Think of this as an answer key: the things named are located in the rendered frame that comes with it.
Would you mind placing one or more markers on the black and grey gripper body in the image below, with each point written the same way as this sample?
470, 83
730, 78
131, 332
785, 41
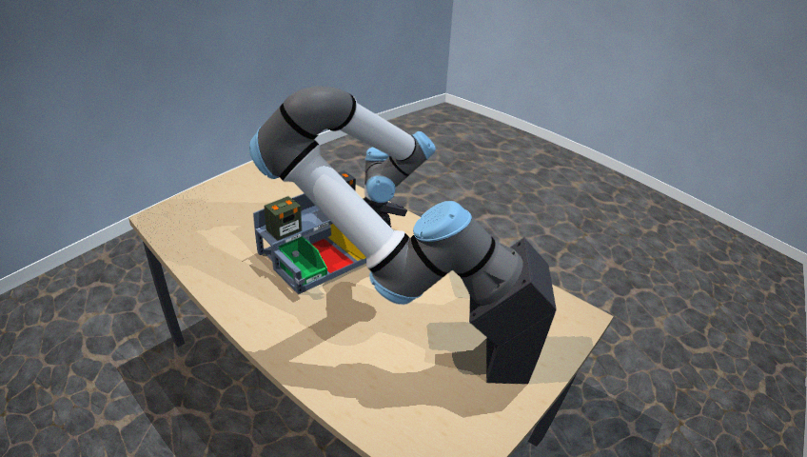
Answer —
383, 215

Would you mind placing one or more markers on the green bin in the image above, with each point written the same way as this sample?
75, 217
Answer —
309, 259

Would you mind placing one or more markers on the yellow bin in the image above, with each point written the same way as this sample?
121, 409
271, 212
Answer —
339, 238

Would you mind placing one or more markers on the grey metal shelf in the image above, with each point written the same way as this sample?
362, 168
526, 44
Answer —
336, 257

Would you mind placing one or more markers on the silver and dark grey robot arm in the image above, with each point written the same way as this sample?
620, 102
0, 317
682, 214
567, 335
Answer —
446, 238

